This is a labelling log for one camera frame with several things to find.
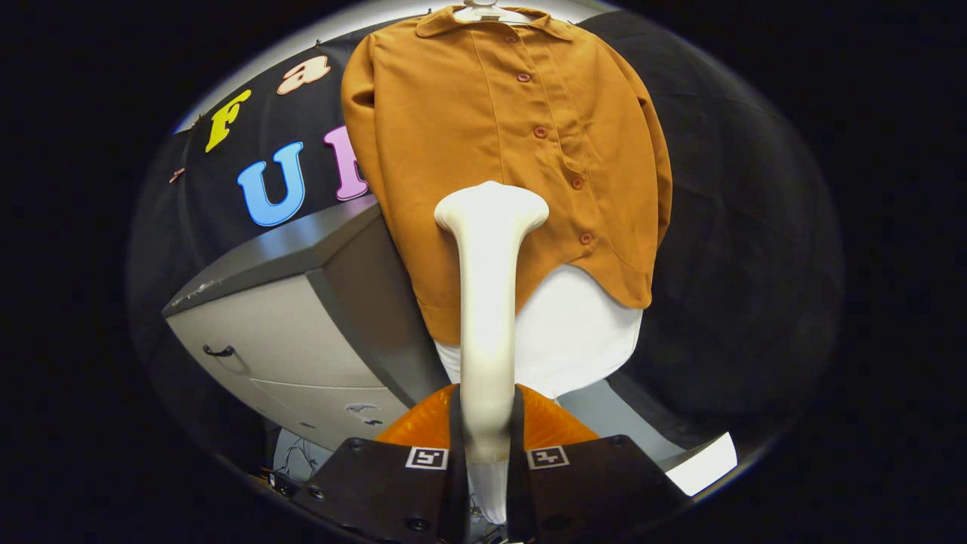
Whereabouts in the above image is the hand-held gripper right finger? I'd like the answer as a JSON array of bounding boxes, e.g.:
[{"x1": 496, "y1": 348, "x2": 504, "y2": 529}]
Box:
[{"x1": 508, "y1": 383, "x2": 692, "y2": 544}]

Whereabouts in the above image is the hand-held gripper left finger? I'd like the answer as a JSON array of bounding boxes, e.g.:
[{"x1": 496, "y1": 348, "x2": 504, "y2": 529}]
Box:
[{"x1": 291, "y1": 383, "x2": 471, "y2": 544}]

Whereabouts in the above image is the white garment steamer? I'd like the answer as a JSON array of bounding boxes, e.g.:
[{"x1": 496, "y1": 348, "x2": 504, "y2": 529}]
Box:
[{"x1": 434, "y1": 180, "x2": 550, "y2": 526}]

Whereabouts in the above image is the orange button-up shirt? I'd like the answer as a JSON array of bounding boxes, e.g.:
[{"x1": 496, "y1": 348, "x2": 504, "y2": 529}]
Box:
[{"x1": 341, "y1": 6, "x2": 673, "y2": 347}]

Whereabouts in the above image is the white dress form stand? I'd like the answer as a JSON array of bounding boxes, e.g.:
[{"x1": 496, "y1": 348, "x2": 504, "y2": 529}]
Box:
[{"x1": 434, "y1": 264, "x2": 643, "y2": 400}]

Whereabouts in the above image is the grey drawer cabinet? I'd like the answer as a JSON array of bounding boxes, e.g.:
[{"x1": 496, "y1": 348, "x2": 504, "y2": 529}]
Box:
[{"x1": 161, "y1": 198, "x2": 452, "y2": 453}]

